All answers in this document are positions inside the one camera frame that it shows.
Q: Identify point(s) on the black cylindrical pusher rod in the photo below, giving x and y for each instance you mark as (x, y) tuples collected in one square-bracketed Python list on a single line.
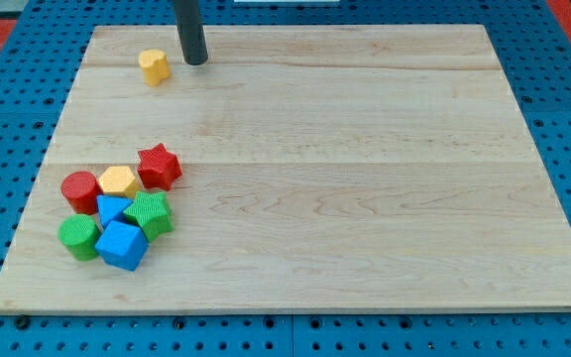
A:
[(189, 27)]

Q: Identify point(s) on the blue cube block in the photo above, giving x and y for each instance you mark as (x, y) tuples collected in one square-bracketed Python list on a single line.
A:
[(122, 245)]

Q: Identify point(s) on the red star block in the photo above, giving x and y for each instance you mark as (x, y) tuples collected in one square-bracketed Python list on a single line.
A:
[(158, 168)]

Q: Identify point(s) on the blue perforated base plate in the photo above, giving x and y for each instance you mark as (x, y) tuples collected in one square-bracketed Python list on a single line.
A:
[(37, 67)]

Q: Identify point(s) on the green cylinder block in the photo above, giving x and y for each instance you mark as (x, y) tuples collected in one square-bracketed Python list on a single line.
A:
[(79, 234)]

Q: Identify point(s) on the light wooden board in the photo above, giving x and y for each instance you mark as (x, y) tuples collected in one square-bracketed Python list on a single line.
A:
[(326, 169)]

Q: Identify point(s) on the yellow hexagon block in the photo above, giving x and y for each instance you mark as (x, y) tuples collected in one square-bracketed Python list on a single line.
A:
[(119, 181)]

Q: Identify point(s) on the red cylinder block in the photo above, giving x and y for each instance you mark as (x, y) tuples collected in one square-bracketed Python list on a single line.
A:
[(80, 190)]

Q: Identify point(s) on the blue triangle block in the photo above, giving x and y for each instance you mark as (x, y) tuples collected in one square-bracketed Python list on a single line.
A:
[(111, 208)]

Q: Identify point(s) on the yellow heart block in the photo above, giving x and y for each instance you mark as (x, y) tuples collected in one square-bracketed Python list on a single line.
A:
[(154, 66)]

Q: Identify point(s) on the green star block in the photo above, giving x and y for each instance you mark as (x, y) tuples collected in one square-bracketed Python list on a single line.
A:
[(152, 213)]

